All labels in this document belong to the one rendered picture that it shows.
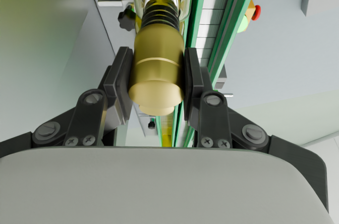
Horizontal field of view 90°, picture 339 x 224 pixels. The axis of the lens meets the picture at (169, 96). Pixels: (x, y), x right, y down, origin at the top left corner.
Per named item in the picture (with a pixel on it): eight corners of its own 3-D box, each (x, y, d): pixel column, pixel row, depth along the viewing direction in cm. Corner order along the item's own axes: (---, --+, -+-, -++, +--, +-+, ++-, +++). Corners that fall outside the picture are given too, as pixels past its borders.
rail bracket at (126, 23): (104, -34, 31) (85, 11, 24) (142, -34, 31) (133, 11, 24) (111, -11, 34) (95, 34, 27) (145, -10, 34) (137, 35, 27)
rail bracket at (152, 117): (139, 95, 69) (135, 126, 63) (156, 95, 69) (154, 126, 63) (140, 100, 73) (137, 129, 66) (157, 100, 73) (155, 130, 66)
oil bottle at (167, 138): (162, 134, 111) (161, 182, 97) (171, 134, 111) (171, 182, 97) (163, 136, 116) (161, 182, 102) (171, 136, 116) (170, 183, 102)
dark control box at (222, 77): (205, 61, 70) (207, 77, 65) (224, 61, 70) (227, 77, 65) (201, 73, 77) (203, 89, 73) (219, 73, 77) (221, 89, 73)
